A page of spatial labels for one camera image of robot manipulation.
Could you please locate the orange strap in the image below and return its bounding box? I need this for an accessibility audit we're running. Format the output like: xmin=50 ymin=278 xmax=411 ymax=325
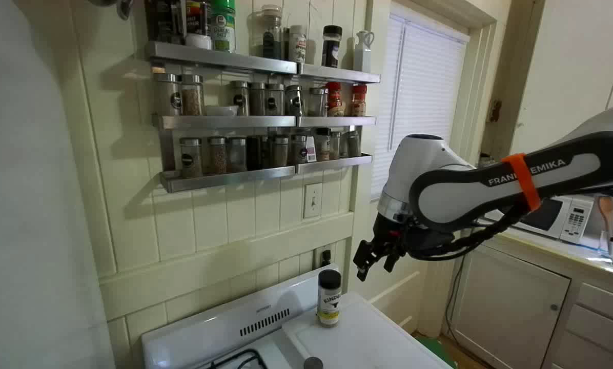
xmin=500 ymin=152 xmax=544 ymax=213

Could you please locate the wooden spoon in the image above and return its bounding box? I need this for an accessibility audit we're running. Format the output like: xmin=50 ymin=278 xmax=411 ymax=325
xmin=596 ymin=194 xmax=613 ymax=238

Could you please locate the white window blind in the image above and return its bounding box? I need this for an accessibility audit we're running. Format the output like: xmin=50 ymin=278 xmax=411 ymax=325
xmin=370 ymin=12 xmax=470 ymax=202

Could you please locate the black burner grate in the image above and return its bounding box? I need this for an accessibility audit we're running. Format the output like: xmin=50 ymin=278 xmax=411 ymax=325
xmin=204 ymin=346 xmax=270 ymax=369

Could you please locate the black lid yellow label jar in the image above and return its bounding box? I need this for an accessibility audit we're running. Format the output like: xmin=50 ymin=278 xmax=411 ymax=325
xmin=316 ymin=267 xmax=343 ymax=328

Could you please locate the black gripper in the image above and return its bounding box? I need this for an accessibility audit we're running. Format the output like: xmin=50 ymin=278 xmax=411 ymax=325
xmin=351 ymin=213 xmax=423 ymax=283

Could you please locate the white microwave oven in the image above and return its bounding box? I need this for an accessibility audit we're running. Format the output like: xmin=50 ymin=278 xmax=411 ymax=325
xmin=517 ymin=194 xmax=611 ymax=253

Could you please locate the red label jar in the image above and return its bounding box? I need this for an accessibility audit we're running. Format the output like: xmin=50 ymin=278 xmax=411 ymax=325
xmin=183 ymin=0 xmax=213 ymax=51

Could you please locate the large clear glass jar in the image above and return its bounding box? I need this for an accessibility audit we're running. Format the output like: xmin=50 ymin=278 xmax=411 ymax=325
xmin=252 ymin=5 xmax=287 ymax=61

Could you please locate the red spice jar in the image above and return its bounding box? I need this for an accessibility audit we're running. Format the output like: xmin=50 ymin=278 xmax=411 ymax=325
xmin=347 ymin=83 xmax=369 ymax=118
xmin=326 ymin=81 xmax=349 ymax=118

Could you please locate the cream base cabinet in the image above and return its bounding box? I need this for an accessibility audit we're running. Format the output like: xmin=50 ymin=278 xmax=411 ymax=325
xmin=447 ymin=228 xmax=613 ymax=369

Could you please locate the wall outlet with black plug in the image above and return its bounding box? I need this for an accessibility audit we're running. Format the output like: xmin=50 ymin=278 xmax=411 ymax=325
xmin=313 ymin=245 xmax=336 ymax=272

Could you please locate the green floor mat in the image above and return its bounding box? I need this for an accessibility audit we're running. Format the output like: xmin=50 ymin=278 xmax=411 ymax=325
xmin=413 ymin=333 xmax=456 ymax=369

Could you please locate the steel wall spice rack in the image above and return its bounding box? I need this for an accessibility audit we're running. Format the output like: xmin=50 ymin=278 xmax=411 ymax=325
xmin=144 ymin=40 xmax=383 ymax=195

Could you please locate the green can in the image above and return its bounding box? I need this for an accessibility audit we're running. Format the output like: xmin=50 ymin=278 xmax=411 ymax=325
xmin=207 ymin=0 xmax=240 ymax=56

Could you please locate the small dark spice jar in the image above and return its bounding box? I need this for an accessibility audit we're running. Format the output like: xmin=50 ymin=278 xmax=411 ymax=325
xmin=245 ymin=135 xmax=268 ymax=173

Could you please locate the dark chili powder jar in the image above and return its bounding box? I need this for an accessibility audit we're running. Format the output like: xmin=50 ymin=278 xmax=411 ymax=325
xmin=320 ymin=22 xmax=343 ymax=71

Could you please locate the cream wall switch plate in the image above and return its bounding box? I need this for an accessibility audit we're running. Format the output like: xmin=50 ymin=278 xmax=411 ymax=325
xmin=300 ymin=182 xmax=323 ymax=221

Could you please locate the white stove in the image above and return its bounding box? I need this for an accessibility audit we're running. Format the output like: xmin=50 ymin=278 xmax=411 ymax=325
xmin=138 ymin=264 xmax=454 ymax=369

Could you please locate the black cable bundle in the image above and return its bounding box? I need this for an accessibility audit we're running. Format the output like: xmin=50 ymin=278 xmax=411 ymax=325
xmin=406 ymin=204 xmax=547 ymax=262

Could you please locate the white cruet bottle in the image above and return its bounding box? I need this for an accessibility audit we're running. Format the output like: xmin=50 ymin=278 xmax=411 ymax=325
xmin=351 ymin=30 xmax=374 ymax=74

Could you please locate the cream wall cabinet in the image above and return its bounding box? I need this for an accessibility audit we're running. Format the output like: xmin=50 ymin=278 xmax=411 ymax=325
xmin=507 ymin=0 xmax=613 ymax=157

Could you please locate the white label spice jar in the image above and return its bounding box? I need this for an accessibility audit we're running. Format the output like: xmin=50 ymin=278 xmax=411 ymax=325
xmin=293 ymin=132 xmax=320 ymax=166

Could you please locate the dark tall bottle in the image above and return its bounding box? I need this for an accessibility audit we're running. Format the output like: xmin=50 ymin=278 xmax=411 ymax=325
xmin=145 ymin=0 xmax=186 ymax=47

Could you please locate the grey lid spice jar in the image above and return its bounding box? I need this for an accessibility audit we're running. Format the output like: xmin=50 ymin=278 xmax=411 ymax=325
xmin=283 ymin=22 xmax=310 ymax=67

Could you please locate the small glass spice jar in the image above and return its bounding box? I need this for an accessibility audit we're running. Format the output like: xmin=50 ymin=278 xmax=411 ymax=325
xmin=264 ymin=83 xmax=287 ymax=118
xmin=152 ymin=71 xmax=183 ymax=118
xmin=283 ymin=83 xmax=306 ymax=118
xmin=177 ymin=138 xmax=204 ymax=178
xmin=268 ymin=134 xmax=293 ymax=169
xmin=204 ymin=135 xmax=227 ymax=176
xmin=317 ymin=129 xmax=343 ymax=163
xmin=226 ymin=135 xmax=247 ymax=174
xmin=306 ymin=84 xmax=329 ymax=118
xmin=342 ymin=128 xmax=362 ymax=161
xmin=177 ymin=72 xmax=204 ymax=118
xmin=247 ymin=83 xmax=268 ymax=118

